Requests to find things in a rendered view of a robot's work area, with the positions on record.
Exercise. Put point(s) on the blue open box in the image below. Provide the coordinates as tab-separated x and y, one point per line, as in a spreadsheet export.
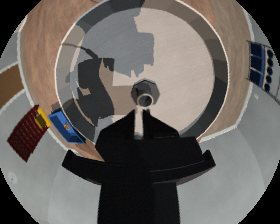
71	135

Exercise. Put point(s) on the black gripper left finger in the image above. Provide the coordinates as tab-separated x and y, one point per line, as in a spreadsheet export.
120	128

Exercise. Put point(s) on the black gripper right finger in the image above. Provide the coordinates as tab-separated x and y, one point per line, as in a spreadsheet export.
156	128

